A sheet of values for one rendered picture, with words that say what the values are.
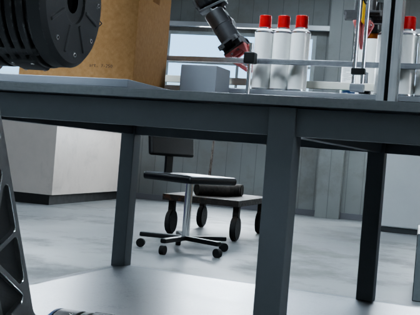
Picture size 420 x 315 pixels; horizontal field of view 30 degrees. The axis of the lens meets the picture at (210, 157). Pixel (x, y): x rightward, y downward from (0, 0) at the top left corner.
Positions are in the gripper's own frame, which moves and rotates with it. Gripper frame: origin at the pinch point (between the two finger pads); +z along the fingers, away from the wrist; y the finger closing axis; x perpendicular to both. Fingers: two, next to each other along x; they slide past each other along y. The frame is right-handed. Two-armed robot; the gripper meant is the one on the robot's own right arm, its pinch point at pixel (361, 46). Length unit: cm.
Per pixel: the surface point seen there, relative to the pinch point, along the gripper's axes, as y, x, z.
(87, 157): 422, -603, 51
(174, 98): 30, 52, 21
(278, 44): 20.8, 7.8, 1.4
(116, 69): 49, 45, 14
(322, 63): 7.7, 10.2, 6.4
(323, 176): 176, -764, 50
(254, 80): 26.6, 7.8, 11.5
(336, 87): 5.1, 2.9, 11.6
